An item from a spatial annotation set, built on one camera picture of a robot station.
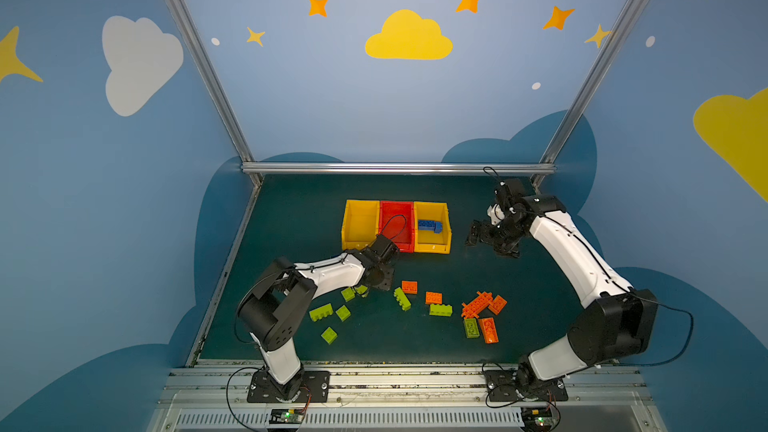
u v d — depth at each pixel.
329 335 0.82
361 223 1.03
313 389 0.74
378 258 0.73
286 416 0.70
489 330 0.82
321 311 0.84
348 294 0.90
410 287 0.92
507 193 0.66
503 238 0.69
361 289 0.80
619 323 0.43
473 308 0.86
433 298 0.88
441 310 0.86
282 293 0.51
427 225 1.05
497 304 0.88
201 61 0.85
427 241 1.03
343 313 0.86
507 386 0.74
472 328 0.84
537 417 0.72
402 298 0.88
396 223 1.10
